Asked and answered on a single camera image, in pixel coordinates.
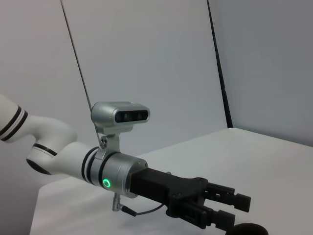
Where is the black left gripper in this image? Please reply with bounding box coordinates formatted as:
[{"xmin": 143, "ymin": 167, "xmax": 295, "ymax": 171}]
[{"xmin": 129, "ymin": 168, "xmax": 236, "ymax": 231}]

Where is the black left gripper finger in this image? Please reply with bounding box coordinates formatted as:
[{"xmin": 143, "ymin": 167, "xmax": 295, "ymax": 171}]
[{"xmin": 205, "ymin": 182, "xmax": 252, "ymax": 213}]

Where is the small dark teacup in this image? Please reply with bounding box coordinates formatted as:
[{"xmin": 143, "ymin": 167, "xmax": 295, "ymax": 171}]
[{"xmin": 226, "ymin": 222, "xmax": 268, "ymax": 235}]

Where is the left gripper cable with plug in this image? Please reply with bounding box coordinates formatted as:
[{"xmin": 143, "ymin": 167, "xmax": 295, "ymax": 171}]
[{"xmin": 112, "ymin": 192, "xmax": 164, "ymax": 216}]

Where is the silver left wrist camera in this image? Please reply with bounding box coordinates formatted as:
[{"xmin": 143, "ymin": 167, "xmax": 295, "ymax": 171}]
[{"xmin": 90, "ymin": 101, "xmax": 150, "ymax": 161}]

